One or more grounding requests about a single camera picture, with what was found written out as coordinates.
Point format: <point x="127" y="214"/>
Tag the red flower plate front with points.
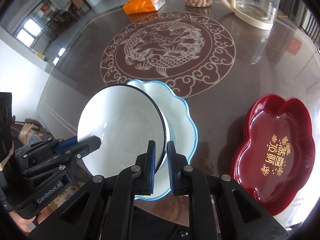
<point x="278" y="153"/>

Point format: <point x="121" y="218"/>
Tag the blue white scalloped bowl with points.
<point x="182" y="130"/>

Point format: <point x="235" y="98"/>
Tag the white ribbed bowl dark rim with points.
<point x="125" y="118"/>

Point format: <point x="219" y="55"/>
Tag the person left hand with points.
<point x="27" y="225"/>

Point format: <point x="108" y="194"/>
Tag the orange tissue pack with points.
<point x="141" y="6"/>

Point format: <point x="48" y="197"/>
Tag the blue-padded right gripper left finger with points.
<point x="103" y="207"/>

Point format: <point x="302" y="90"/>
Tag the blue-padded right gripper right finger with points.
<point x="219" y="208"/>

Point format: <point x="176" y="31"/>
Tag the floral sofa cover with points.
<point x="29" y="131"/>

